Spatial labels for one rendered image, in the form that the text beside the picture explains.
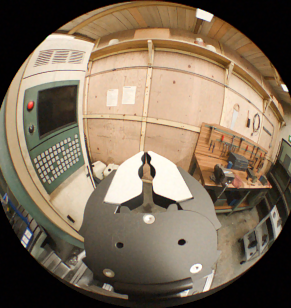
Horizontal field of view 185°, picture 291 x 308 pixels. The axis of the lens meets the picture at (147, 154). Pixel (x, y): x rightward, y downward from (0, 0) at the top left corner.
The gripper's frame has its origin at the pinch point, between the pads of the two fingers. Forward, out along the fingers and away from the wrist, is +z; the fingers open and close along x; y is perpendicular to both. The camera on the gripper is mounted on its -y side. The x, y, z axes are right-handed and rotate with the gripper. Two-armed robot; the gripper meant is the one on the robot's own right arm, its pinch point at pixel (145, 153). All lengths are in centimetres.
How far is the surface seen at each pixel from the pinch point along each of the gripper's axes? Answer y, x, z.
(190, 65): -73, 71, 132
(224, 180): 54, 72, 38
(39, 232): 46, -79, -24
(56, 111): -12, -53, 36
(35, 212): 7.9, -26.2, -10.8
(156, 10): -183, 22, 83
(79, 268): 60, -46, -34
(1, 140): -9.8, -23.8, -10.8
